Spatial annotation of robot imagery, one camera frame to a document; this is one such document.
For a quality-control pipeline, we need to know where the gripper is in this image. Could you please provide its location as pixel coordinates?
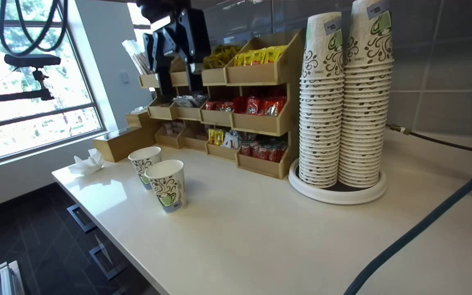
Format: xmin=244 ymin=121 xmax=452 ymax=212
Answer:
xmin=136 ymin=0 xmax=211 ymax=97

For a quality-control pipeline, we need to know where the paper cup with swirl print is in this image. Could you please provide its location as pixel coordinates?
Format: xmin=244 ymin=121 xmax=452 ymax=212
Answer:
xmin=145 ymin=159 xmax=187 ymax=213
xmin=128 ymin=146 xmax=162 ymax=191

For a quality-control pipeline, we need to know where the white round cup tray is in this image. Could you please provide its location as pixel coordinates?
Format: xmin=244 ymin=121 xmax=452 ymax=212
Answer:
xmin=288 ymin=158 xmax=388 ymax=205

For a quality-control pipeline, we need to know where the heap of yellow packets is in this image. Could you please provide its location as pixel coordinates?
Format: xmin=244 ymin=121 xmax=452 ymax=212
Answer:
xmin=203 ymin=44 xmax=241 ymax=70

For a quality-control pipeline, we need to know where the bundle of stir sticks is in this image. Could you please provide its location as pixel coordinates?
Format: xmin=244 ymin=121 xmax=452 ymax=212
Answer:
xmin=122 ymin=39 xmax=153 ymax=76

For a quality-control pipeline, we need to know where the heap of grey packets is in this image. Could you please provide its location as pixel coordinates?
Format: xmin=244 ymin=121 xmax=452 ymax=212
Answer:
xmin=173 ymin=94 xmax=208 ymax=108

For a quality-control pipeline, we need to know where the heap of small red packets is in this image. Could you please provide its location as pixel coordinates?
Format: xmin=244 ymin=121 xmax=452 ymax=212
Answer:
xmin=203 ymin=100 xmax=235 ymax=112

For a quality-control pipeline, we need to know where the heap of brown packets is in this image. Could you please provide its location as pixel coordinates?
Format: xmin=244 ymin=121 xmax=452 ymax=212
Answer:
xmin=164 ymin=121 xmax=186 ymax=136

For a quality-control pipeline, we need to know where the small wooden box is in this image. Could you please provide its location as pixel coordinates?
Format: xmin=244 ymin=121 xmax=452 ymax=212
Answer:
xmin=125 ymin=107 xmax=151 ymax=128

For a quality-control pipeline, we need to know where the small row of yellow packets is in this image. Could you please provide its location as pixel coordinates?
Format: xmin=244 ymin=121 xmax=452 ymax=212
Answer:
xmin=208 ymin=128 xmax=225 ymax=146

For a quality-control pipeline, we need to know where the row of red packets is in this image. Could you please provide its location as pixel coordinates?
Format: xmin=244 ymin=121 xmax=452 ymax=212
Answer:
xmin=234 ymin=96 xmax=287 ymax=116

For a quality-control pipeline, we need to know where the heap of white packets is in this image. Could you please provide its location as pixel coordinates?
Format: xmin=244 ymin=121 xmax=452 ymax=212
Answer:
xmin=221 ymin=130 xmax=243 ymax=149

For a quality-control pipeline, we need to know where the wooden condiment organizer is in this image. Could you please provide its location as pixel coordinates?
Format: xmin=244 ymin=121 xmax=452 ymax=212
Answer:
xmin=138 ymin=29 xmax=305 ymax=180

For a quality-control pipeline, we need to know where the wooden napkin box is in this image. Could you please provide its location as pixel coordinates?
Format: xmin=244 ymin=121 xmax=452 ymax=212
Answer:
xmin=93 ymin=122 xmax=161 ymax=163

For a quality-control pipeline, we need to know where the heap of red creamer cups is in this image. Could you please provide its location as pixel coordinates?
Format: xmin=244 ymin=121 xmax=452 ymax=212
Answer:
xmin=240 ymin=137 xmax=288 ymax=163

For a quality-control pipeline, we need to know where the crumpled white napkin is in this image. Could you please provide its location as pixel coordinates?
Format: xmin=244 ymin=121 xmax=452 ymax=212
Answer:
xmin=68 ymin=148 xmax=105 ymax=176

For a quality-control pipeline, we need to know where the stack of paper cups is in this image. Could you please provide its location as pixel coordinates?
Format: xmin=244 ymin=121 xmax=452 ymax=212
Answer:
xmin=338 ymin=0 xmax=395 ymax=188
xmin=299 ymin=11 xmax=345 ymax=189

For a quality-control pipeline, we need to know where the window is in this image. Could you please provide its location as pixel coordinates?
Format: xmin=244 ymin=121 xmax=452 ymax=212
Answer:
xmin=0 ymin=0 xmax=107 ymax=166

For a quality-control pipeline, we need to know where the camera on mount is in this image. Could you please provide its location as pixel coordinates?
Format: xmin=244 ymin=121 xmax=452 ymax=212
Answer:
xmin=0 ymin=53 xmax=61 ymax=106

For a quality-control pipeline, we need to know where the drawer handle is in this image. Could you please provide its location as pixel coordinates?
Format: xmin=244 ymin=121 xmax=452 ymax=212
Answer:
xmin=66 ymin=203 xmax=98 ymax=234
xmin=89 ymin=241 xmax=128 ymax=281

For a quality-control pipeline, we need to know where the black cable with brass fitting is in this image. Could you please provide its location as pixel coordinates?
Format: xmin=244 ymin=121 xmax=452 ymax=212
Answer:
xmin=386 ymin=123 xmax=472 ymax=156

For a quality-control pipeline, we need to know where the teal hose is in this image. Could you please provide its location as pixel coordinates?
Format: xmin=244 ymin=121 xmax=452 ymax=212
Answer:
xmin=343 ymin=141 xmax=472 ymax=295

